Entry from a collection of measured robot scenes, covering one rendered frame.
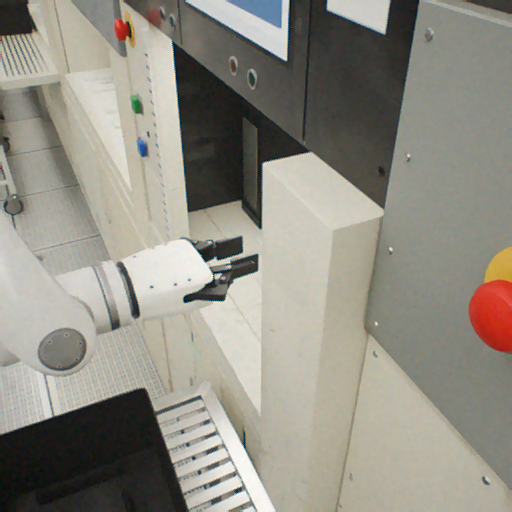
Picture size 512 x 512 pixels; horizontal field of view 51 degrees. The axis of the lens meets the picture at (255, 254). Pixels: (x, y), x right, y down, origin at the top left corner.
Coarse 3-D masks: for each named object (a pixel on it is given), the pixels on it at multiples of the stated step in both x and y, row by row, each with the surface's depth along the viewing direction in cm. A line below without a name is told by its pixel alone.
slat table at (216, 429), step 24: (168, 408) 104; (192, 408) 104; (216, 408) 104; (168, 432) 99; (192, 432) 99; (216, 432) 101; (192, 456) 96; (216, 456) 95; (240, 456) 95; (192, 480) 92; (216, 480) 127; (240, 480) 92; (192, 504) 88; (216, 504) 88; (240, 504) 88; (264, 504) 88
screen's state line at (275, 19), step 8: (232, 0) 56; (240, 0) 55; (248, 0) 53; (256, 0) 52; (264, 0) 50; (272, 0) 49; (280, 0) 47; (248, 8) 54; (256, 8) 52; (264, 8) 51; (272, 8) 49; (280, 8) 48; (264, 16) 51; (272, 16) 50; (280, 16) 48; (272, 24) 50; (280, 24) 49
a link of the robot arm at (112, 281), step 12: (108, 264) 64; (108, 276) 62; (120, 276) 63; (108, 288) 62; (120, 288) 62; (108, 300) 61; (120, 300) 62; (132, 300) 64; (120, 312) 62; (132, 312) 65; (120, 324) 64
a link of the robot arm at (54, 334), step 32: (0, 224) 52; (0, 256) 51; (32, 256) 52; (0, 288) 50; (32, 288) 51; (0, 320) 50; (32, 320) 51; (64, 320) 53; (32, 352) 52; (64, 352) 53
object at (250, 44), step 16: (336, 0) 40; (352, 0) 38; (368, 0) 37; (384, 0) 35; (128, 16) 101; (208, 16) 64; (288, 16) 47; (352, 16) 39; (368, 16) 37; (384, 16) 36; (224, 32) 61; (288, 32) 48; (384, 32) 36; (256, 48) 54; (288, 48) 48; (288, 64) 49; (192, 352) 128
